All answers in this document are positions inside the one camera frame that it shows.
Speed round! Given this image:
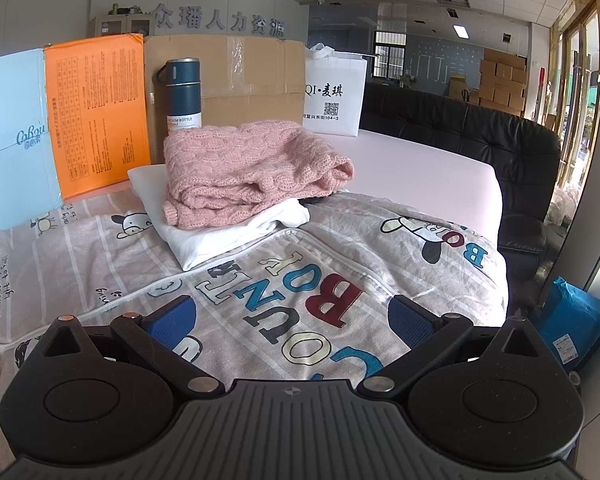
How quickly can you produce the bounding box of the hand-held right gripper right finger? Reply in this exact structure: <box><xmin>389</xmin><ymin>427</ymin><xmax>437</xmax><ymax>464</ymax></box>
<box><xmin>357</xmin><ymin>295</ymin><xmax>562</xmax><ymax>401</ymax></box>

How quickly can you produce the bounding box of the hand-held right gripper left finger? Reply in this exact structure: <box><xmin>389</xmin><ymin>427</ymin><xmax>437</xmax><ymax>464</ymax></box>
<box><xmin>19</xmin><ymin>295</ymin><xmax>226</xmax><ymax>401</ymax></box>

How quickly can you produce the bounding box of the pink knitted sweater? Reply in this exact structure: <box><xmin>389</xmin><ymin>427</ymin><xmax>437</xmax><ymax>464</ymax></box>
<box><xmin>162</xmin><ymin>121</ymin><xmax>355</xmax><ymax>229</ymax></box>

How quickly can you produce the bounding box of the white folded garment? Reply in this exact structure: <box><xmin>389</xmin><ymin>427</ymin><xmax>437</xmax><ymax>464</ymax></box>
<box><xmin>127</xmin><ymin>162</ymin><xmax>311</xmax><ymax>271</ymax></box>

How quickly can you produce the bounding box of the cartoon printed blanket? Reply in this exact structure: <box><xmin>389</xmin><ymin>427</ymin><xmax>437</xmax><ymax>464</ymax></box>
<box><xmin>0</xmin><ymin>192</ymin><xmax>510</xmax><ymax>480</ymax></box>

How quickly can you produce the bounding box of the pale pink mattress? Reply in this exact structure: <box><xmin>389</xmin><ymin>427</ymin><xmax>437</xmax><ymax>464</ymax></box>
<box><xmin>300</xmin><ymin>129</ymin><xmax>504</xmax><ymax>242</ymax></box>

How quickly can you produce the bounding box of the blue plastic package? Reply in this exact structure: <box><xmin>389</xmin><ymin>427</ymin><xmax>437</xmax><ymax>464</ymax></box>
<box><xmin>532</xmin><ymin>275</ymin><xmax>600</xmax><ymax>369</ymax></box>

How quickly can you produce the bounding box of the pile of white sacks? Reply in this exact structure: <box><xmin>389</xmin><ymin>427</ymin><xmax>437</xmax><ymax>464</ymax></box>
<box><xmin>549</xmin><ymin>182</ymin><xmax>589</xmax><ymax>227</ymax></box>

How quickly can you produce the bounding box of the black leather sofa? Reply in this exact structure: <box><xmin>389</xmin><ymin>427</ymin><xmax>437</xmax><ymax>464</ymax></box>
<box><xmin>357</xmin><ymin>82</ymin><xmax>564</xmax><ymax>322</ymax></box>

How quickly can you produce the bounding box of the orange printed cardboard box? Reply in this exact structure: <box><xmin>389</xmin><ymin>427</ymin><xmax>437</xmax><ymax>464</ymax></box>
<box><xmin>44</xmin><ymin>33</ymin><xmax>152</xmax><ymax>202</ymax></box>

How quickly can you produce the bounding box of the dark blue vacuum bottle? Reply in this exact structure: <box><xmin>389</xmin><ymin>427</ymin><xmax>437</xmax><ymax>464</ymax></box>
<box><xmin>153</xmin><ymin>57</ymin><xmax>204</xmax><ymax>137</ymax></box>

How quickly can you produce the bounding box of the white tote bag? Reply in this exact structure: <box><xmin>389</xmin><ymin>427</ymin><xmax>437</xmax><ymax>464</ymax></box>
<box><xmin>302</xmin><ymin>42</ymin><xmax>367</xmax><ymax>137</ymax></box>

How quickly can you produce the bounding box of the brown cardboard box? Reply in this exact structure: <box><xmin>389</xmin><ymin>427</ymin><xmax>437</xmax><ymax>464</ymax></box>
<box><xmin>144</xmin><ymin>35</ymin><xmax>306</xmax><ymax>165</ymax></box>

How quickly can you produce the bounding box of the stack of brown cartons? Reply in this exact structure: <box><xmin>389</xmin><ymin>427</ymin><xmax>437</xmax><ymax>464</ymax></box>
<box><xmin>472</xmin><ymin>49</ymin><xmax>529</xmax><ymax>116</ymax></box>

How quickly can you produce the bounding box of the grey glass-door cabinet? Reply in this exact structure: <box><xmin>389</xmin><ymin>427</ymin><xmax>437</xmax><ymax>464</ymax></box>
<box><xmin>91</xmin><ymin>10</ymin><xmax>156</xmax><ymax>39</ymax></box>

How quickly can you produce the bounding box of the grey wall lettering sign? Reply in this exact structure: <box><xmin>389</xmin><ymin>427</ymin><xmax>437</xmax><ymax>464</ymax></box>
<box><xmin>152</xmin><ymin>2</ymin><xmax>287</xmax><ymax>39</ymax></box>

